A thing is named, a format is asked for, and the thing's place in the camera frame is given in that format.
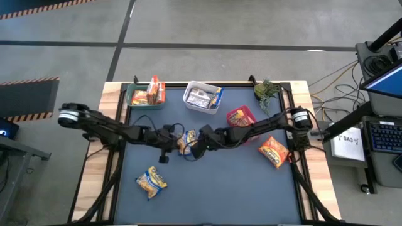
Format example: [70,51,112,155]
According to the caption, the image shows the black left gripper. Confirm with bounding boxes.
[149,124,191,164]

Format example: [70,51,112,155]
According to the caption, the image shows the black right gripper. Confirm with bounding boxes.
[190,124,235,159]

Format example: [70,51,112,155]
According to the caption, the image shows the blue soy sauce ramen pack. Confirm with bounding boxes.
[186,87,212,109]
[207,87,225,110]
[176,129,199,157]
[135,165,168,201]

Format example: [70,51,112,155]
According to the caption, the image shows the red beef ramen pack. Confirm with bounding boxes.
[241,108,258,126]
[228,109,252,127]

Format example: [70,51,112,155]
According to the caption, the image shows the orange chicken ramen pack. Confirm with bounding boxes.
[156,82,166,104]
[146,75,160,105]
[258,136,290,170]
[131,90,149,106]

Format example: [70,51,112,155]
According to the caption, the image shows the white plastic bin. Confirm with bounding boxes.
[182,80,224,116]

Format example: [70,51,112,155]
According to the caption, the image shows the teal plastic bin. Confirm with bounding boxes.
[126,82,166,110]

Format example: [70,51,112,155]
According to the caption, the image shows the potted succulent plant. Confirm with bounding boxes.
[253,77,282,117]

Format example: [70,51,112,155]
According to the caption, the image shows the white paper sign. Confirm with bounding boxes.
[330,125,367,163]

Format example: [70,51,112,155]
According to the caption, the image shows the black cart strut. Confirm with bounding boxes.
[323,100,375,143]

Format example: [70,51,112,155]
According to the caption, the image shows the black hazard-striped floor mat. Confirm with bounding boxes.
[0,77,60,123]
[0,0,95,20]

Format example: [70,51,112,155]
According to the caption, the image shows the grey metal desk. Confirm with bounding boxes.
[0,134,53,225]

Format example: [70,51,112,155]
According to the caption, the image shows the black device blue light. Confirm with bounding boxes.
[0,117,20,141]

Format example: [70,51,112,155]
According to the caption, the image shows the backlit black keyboard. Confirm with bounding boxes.
[365,121,402,154]

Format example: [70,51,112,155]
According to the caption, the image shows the metal workstation cart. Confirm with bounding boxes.
[354,40,402,189]

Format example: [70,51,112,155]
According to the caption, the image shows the computer monitor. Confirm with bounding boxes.
[359,59,402,100]

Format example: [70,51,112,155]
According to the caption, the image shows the black computer mouse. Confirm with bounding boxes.
[392,153,402,173]

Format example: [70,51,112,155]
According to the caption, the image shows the black stand pole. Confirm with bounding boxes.
[367,26,402,53]

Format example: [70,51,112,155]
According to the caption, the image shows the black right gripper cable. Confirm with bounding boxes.
[182,137,252,162]

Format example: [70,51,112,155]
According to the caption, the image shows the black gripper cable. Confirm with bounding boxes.
[182,137,252,162]
[131,114,186,139]

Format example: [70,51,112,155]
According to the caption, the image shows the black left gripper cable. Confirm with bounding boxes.
[131,114,186,139]

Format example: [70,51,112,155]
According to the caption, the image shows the black aluminium table frame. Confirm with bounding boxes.
[67,75,343,226]

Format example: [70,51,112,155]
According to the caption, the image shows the yellow cable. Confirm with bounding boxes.
[309,62,359,95]

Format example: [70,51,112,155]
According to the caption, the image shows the black floor cables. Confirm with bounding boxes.
[307,59,370,117]

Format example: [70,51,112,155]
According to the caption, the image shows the coiled black cable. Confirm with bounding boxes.
[362,55,393,75]

